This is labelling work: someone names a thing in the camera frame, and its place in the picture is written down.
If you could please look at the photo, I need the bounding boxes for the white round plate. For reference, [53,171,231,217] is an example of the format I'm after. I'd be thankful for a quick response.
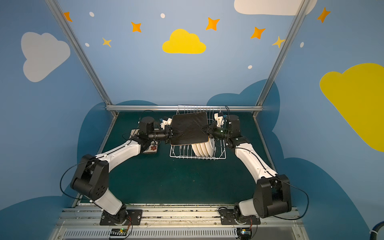
[192,144,201,157]
[200,143,210,157]
[205,138,215,157]
[196,144,205,157]

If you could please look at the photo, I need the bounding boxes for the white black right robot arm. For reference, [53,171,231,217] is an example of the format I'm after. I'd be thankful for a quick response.
[201,115,292,219]

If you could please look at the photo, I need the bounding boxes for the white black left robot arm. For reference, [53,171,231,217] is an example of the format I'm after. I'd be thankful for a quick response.
[70,117,183,225]

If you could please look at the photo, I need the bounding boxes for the right small circuit board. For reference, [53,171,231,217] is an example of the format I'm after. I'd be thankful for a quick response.
[236,228,253,240]

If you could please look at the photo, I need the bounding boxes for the small circuit board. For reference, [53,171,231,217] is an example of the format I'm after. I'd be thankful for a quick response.
[108,228,128,240]
[236,228,253,240]

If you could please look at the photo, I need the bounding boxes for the left small circuit board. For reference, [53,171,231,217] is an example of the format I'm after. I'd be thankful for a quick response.
[108,228,128,240]

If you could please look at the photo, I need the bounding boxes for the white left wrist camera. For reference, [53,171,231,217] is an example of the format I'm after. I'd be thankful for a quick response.
[161,118,173,130]

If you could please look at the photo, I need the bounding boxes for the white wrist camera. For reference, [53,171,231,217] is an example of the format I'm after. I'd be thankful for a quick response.
[161,118,173,130]
[214,113,226,128]

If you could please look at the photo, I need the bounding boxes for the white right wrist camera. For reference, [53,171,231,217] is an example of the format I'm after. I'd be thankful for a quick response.
[214,113,226,128]

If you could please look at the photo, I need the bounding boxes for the aluminium back frame rail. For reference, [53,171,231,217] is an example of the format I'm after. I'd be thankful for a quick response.
[106,105,263,112]

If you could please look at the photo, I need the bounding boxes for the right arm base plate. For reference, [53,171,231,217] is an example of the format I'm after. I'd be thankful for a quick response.
[218,207,261,225]

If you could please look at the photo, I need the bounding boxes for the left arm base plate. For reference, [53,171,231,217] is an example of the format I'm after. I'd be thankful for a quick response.
[100,209,143,226]

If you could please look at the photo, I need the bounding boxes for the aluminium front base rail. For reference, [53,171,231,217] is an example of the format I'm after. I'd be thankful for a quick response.
[50,203,309,240]

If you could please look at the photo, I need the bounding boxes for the aluminium right corner post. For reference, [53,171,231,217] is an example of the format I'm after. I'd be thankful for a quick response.
[253,0,312,121]

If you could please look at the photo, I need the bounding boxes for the aluminium corner post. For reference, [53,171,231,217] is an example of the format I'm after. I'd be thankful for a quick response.
[44,0,118,117]
[253,0,312,121]

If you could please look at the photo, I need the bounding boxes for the aluminium left corner post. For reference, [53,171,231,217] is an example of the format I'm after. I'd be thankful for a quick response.
[44,0,118,117]

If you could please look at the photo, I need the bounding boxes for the black hose corner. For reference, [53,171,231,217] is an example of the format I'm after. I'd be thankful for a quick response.
[370,221,384,240]

